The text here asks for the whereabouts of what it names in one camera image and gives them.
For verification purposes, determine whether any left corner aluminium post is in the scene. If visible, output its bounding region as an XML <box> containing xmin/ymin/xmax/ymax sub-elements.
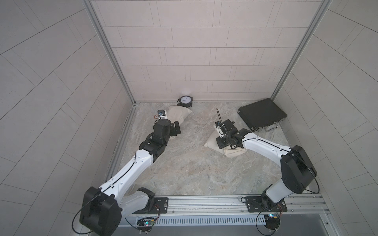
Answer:
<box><xmin>82</xmin><ymin>0</ymin><xmax>136</xmax><ymax>106</ymax></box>

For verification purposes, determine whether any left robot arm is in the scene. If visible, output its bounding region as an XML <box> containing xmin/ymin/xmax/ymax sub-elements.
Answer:
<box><xmin>75</xmin><ymin>119</ymin><xmax>181</xmax><ymax>236</ymax></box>

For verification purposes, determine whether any black round clock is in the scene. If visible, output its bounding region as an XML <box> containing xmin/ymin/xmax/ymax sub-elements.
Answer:
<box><xmin>177</xmin><ymin>95</ymin><xmax>193</xmax><ymax>108</ymax></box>

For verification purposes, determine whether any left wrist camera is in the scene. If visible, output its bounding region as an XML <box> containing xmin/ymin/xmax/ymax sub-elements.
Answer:
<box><xmin>157</xmin><ymin>110</ymin><xmax>167</xmax><ymax>119</ymax></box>

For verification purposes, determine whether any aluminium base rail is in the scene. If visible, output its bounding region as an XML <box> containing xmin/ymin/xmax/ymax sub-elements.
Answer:
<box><xmin>118</xmin><ymin>193</ymin><xmax>330</xmax><ymax>219</ymax></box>

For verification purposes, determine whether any cream cloth soil bag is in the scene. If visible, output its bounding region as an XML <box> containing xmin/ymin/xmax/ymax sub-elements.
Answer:
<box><xmin>204</xmin><ymin>120</ymin><xmax>251</xmax><ymax>158</ymax></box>

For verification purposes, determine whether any left controller board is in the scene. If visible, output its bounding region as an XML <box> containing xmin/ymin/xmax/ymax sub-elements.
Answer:
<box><xmin>136</xmin><ymin>217</ymin><xmax>156</xmax><ymax>233</ymax></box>

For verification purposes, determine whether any controller board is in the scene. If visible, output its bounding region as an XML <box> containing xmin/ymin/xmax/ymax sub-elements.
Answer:
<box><xmin>264</xmin><ymin>214</ymin><xmax>281</xmax><ymax>231</ymax></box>
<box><xmin>136</xmin><ymin>217</ymin><xmax>156</xmax><ymax>233</ymax></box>

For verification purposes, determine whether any right controller board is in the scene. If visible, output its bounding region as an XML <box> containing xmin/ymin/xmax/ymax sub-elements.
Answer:
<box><xmin>264</xmin><ymin>214</ymin><xmax>281</xmax><ymax>231</ymax></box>

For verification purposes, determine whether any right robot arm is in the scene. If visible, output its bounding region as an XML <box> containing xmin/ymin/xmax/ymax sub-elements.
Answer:
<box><xmin>215</xmin><ymin>120</ymin><xmax>317</xmax><ymax>210</ymax></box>

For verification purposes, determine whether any right corner aluminium post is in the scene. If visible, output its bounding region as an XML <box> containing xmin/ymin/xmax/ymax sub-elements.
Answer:
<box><xmin>270</xmin><ymin>0</ymin><xmax>332</xmax><ymax>101</ymax></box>

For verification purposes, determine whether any corner aluminium post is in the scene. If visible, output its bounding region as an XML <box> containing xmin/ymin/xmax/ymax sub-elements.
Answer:
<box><xmin>82</xmin><ymin>0</ymin><xmax>136</xmax><ymax>106</ymax></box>
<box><xmin>270</xmin><ymin>0</ymin><xmax>332</xmax><ymax>101</ymax></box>

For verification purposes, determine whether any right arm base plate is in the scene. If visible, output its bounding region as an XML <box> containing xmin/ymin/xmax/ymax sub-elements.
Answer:
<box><xmin>240</xmin><ymin>196</ymin><xmax>287</xmax><ymax>213</ymax></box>

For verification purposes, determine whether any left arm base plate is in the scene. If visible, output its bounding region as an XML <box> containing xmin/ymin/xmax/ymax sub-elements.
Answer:
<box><xmin>135</xmin><ymin>197</ymin><xmax>169</xmax><ymax>214</ymax></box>

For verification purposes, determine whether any black hard case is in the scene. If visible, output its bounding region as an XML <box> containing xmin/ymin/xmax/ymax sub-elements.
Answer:
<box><xmin>238</xmin><ymin>98</ymin><xmax>287</xmax><ymax>132</ymax></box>

